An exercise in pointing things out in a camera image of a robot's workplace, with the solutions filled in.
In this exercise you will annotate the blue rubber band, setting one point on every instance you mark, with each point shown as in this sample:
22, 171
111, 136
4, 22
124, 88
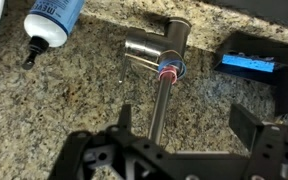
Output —
179, 64

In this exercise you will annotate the black sponge holder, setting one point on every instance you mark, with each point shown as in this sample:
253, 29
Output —
258, 59

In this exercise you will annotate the steel gooseneck kitchen tap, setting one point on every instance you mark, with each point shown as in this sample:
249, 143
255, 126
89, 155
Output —
148, 50

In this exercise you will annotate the red rubber band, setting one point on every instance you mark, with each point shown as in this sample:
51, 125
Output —
169, 70

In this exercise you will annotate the blue sponge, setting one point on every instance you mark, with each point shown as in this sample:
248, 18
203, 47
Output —
248, 63

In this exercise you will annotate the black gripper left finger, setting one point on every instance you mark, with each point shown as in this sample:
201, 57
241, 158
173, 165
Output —
124, 120

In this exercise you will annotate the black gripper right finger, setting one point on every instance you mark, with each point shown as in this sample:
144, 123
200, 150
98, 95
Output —
246, 126

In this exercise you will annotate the blue label soap bottle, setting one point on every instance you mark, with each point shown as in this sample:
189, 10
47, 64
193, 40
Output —
49, 24

